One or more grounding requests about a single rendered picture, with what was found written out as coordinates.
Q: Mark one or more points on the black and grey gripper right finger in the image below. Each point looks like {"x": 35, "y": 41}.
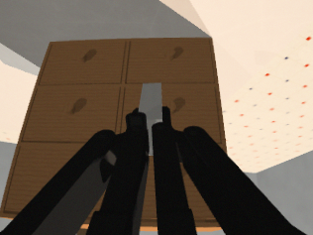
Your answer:
{"x": 238, "y": 205}

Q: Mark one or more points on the dark brown chest of drawers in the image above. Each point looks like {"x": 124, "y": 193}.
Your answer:
{"x": 145, "y": 226}

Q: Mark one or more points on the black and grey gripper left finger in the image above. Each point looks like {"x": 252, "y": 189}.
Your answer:
{"x": 64, "y": 203}

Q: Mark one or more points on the brown wooden drawer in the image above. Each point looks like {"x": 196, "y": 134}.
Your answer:
{"x": 35, "y": 166}
{"x": 86, "y": 110}
{"x": 195, "y": 106}
{"x": 95, "y": 63}
{"x": 201, "y": 211}
{"x": 151, "y": 61}

